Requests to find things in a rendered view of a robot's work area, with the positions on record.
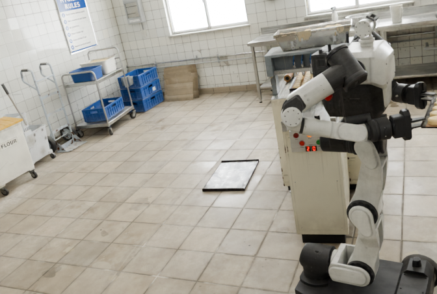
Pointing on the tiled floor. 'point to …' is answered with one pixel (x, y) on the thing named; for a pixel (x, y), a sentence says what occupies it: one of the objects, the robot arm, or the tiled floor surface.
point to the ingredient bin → (13, 152)
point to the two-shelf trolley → (99, 97)
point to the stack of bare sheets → (231, 175)
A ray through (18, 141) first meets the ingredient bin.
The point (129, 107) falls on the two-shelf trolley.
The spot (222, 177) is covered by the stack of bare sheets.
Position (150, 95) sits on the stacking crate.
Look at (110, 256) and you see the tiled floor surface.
